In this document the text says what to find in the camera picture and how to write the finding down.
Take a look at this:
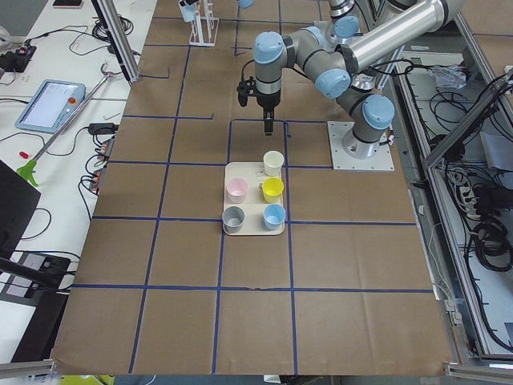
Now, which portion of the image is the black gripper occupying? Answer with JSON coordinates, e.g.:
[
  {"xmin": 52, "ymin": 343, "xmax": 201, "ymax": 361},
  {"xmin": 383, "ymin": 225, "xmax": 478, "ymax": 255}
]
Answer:
[{"xmin": 256, "ymin": 91, "xmax": 280, "ymax": 136}]

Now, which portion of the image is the white plastic cup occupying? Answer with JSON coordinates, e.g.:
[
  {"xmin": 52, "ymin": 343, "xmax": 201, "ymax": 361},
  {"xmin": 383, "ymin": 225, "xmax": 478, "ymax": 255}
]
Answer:
[{"xmin": 263, "ymin": 150, "xmax": 285, "ymax": 176}]

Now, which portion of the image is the light blue plastic cup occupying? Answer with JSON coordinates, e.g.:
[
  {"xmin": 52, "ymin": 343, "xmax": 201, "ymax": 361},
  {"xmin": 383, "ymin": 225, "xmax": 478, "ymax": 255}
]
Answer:
[{"xmin": 178, "ymin": 0, "xmax": 197, "ymax": 22}]

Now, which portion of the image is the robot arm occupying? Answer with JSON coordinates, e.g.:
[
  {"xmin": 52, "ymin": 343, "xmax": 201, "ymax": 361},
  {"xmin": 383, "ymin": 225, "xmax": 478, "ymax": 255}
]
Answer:
[{"xmin": 253, "ymin": 1, "xmax": 463, "ymax": 160}]

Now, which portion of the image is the yellow plastic cup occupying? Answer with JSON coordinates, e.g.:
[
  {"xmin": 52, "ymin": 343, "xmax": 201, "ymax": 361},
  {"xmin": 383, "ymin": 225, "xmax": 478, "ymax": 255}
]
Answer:
[{"xmin": 262, "ymin": 177, "xmax": 285, "ymax": 203}]

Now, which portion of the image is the pink plastic cup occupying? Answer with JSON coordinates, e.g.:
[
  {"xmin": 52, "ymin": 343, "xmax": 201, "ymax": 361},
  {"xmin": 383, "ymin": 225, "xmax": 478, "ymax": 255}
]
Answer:
[{"xmin": 226, "ymin": 177, "xmax": 248, "ymax": 204}]

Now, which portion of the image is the grey plastic cup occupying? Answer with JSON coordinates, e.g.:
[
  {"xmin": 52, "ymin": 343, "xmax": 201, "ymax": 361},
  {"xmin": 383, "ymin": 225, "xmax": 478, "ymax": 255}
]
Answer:
[{"xmin": 222, "ymin": 206, "xmax": 245, "ymax": 234}]

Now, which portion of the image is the cream rabbit tray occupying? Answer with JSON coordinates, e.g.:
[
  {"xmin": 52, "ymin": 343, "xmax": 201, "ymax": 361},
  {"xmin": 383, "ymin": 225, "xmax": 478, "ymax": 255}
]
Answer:
[{"xmin": 222, "ymin": 161, "xmax": 285, "ymax": 236}]

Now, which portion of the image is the blue teach pendant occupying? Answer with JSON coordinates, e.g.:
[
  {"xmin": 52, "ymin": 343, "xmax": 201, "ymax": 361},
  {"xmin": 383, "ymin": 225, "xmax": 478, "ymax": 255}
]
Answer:
[{"xmin": 14, "ymin": 79, "xmax": 86, "ymax": 134}]

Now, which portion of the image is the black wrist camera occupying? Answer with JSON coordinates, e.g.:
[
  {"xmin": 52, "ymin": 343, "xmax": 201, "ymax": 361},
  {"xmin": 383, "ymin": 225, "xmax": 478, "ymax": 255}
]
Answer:
[{"xmin": 236, "ymin": 76, "xmax": 256, "ymax": 107}]

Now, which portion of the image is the white wire cup rack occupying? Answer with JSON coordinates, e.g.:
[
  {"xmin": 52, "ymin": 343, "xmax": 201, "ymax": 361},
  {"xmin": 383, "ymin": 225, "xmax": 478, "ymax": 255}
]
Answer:
[{"xmin": 189, "ymin": 0, "xmax": 219, "ymax": 47}]

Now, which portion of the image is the green handled reacher tool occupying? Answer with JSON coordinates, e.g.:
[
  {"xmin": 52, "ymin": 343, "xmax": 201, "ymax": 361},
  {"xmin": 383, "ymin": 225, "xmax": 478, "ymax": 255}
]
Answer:
[{"xmin": 16, "ymin": 71, "xmax": 119, "ymax": 187}]

